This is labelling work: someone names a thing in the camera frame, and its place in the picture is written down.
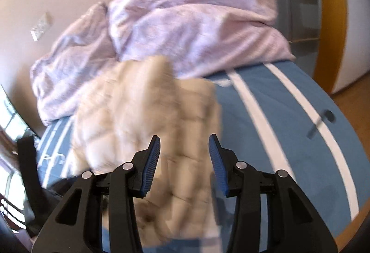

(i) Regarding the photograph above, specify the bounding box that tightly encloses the cream quilted down jacket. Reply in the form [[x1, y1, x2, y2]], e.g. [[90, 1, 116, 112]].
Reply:
[[70, 56, 221, 247]]

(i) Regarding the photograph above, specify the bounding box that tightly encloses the flat screen television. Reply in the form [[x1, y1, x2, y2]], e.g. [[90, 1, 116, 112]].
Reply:
[[0, 85, 40, 141]]

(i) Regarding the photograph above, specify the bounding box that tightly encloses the blue white striped bed sheet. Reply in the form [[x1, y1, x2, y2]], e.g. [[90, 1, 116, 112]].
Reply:
[[36, 59, 362, 253]]

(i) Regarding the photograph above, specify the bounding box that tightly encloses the lilac floral duvet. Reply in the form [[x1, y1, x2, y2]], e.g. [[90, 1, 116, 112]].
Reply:
[[29, 0, 294, 125]]

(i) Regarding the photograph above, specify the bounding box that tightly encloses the wooden framed glass door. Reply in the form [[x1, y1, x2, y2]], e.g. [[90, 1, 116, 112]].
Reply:
[[275, 0, 347, 94]]

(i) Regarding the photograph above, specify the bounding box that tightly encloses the white wall socket plate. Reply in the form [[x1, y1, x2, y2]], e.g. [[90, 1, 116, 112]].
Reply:
[[30, 12, 53, 42]]

